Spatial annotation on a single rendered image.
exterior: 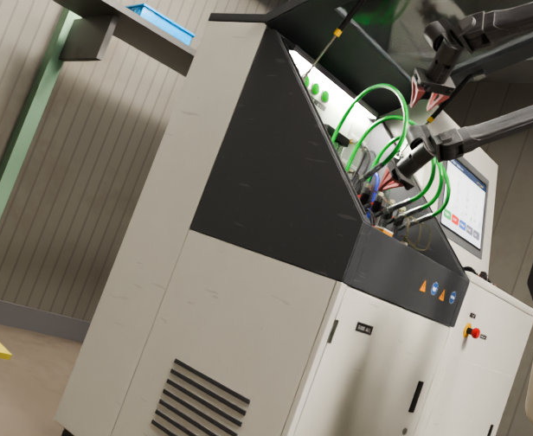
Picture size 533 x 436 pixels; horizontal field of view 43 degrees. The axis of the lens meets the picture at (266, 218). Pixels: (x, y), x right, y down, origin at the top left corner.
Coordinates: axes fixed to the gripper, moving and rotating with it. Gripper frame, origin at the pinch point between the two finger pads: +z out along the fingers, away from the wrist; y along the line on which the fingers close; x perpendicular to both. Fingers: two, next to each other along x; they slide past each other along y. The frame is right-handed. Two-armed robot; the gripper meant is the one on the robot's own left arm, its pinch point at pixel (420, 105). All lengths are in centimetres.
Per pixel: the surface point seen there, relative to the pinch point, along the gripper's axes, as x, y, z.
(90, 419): 41, 73, 105
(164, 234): 1, 59, 62
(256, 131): -10.1, 38.6, 25.2
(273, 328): 45, 33, 45
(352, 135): -44, -6, 44
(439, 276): 22, -21, 43
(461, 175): -45, -56, 54
